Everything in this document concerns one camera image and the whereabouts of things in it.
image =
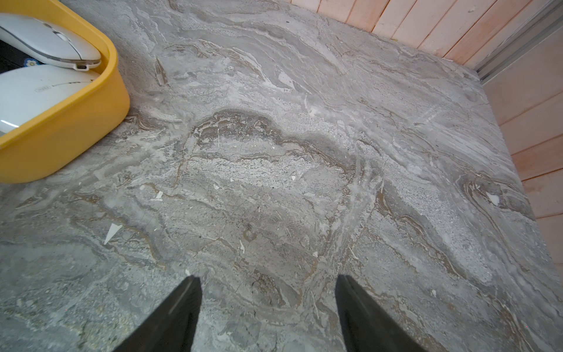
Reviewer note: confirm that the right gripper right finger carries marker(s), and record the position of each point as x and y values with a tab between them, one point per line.
365	325

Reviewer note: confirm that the black mouse slim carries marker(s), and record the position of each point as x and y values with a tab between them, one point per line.
12	59

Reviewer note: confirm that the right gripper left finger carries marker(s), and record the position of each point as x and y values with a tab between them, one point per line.
172	325

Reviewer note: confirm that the yellow plastic storage box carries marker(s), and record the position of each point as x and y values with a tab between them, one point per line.
60	134

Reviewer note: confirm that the white mouse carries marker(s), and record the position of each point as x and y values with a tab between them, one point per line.
29	91
49	43

